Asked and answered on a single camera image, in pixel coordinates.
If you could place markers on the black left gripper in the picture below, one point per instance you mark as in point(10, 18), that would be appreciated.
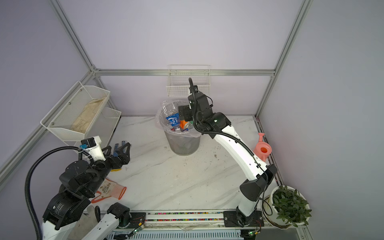
point(123, 157)

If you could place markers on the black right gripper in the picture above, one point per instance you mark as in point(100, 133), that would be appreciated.
point(185, 109)

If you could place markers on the orange label plastic bottle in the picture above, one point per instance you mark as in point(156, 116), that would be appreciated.
point(184, 125)

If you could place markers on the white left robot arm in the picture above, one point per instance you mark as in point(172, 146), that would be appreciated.
point(80, 182)

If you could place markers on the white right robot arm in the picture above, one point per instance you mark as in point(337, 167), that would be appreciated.
point(258, 173)

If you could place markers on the grey mesh waste bin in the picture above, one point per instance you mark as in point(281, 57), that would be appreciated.
point(183, 146)

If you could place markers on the blue knitted work glove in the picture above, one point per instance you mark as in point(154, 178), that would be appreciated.
point(115, 152)

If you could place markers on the beige cloth glove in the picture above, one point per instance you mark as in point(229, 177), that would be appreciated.
point(84, 120)

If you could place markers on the white mesh upper shelf tray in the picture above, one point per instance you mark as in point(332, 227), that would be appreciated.
point(72, 119)

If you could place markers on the white cotton glove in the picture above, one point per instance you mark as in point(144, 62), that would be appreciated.
point(86, 223)

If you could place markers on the pink plastic watering can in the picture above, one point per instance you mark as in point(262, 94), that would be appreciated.
point(262, 149)

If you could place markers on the potted green plant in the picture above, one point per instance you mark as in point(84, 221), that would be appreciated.
point(286, 207)

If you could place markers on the white wire wall basket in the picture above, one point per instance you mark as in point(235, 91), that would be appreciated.
point(178, 86)

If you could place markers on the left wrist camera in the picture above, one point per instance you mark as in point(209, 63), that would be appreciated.
point(93, 147)

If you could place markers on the aluminium frame horizontal bar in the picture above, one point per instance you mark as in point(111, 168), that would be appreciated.
point(166, 72)

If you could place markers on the metal base rail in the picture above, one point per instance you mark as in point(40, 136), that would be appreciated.
point(188, 225)

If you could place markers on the aluminium frame corner post left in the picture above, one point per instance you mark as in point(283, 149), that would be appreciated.
point(70, 30)

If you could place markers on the aluminium frame corner post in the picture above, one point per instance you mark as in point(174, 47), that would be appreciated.
point(70, 30)
point(302, 13)

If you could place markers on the aluminium frame corner post right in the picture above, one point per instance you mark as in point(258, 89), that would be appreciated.
point(302, 13)

